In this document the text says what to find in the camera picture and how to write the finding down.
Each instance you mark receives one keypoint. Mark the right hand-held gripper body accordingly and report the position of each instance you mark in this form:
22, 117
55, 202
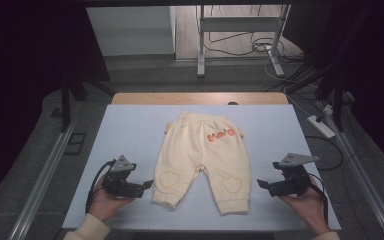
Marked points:
291, 181

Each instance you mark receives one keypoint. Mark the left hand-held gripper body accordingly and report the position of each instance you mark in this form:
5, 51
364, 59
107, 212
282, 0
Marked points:
120, 185

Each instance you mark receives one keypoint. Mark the person's left hand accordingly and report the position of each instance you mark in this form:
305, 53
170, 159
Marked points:
105, 203

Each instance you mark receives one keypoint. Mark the person's right hand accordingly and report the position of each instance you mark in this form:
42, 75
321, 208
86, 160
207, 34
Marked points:
305, 206

